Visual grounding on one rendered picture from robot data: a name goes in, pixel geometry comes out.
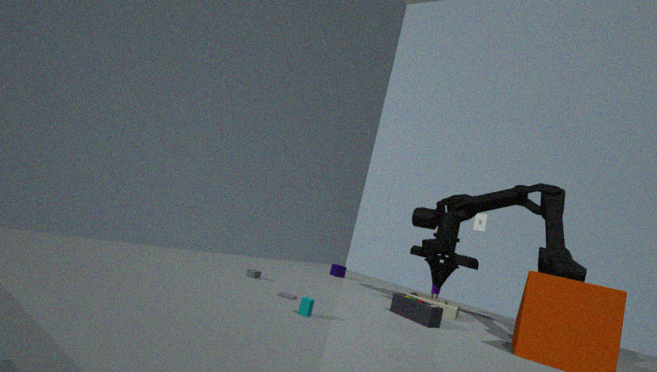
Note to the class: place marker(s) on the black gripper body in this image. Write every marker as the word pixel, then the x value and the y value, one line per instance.
pixel 454 259

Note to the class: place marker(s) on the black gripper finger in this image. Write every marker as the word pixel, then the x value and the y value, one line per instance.
pixel 434 268
pixel 445 271

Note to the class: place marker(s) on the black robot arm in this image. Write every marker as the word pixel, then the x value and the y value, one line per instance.
pixel 555 259

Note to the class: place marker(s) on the teal block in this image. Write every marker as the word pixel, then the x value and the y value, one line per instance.
pixel 305 307

